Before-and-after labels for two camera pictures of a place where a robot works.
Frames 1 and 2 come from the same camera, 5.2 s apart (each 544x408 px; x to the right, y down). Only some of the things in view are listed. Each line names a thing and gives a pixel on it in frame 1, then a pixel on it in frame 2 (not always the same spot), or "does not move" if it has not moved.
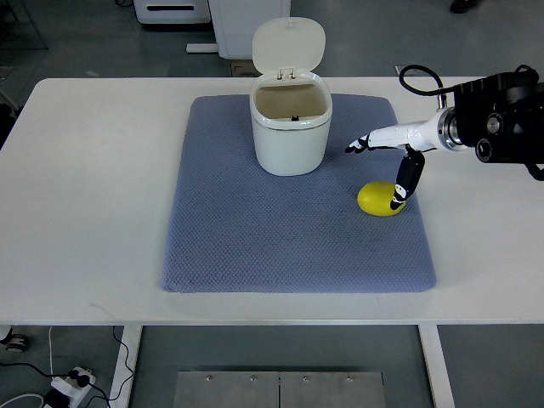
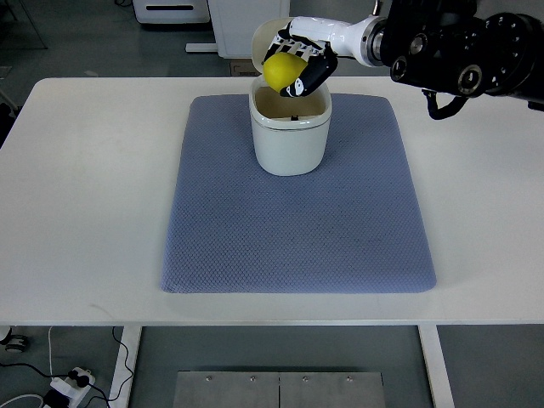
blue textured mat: [232, 228] does not move
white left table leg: [131, 338] does not move
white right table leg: [438, 365] does not move
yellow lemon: [376, 199] → [282, 70]
